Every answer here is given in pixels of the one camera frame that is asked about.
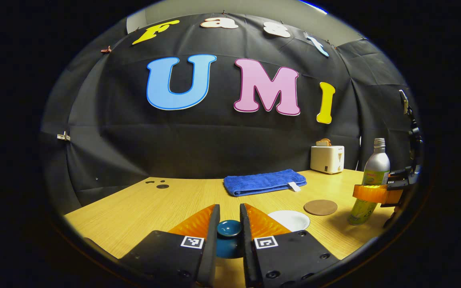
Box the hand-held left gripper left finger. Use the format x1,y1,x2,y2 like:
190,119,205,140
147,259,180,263
118,204,220,288

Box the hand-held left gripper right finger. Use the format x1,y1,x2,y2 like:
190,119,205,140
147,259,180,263
240,203,340,288

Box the teal teacup lid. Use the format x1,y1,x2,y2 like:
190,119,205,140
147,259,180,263
216,219,243,259

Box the silver water bottle green label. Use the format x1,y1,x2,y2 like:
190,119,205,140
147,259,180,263
348,138,391,226

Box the teal teacup white inside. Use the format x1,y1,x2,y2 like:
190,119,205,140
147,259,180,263
268,210,311,232

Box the round brown coaster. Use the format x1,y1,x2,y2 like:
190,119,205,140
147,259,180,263
303,199,339,216

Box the white toaster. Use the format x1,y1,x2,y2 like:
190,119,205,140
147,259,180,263
310,145,345,175

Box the blue folded towel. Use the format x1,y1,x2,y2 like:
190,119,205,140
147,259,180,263
223,168,307,197

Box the black backdrop cloth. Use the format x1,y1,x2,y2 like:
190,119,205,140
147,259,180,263
40,14,419,216

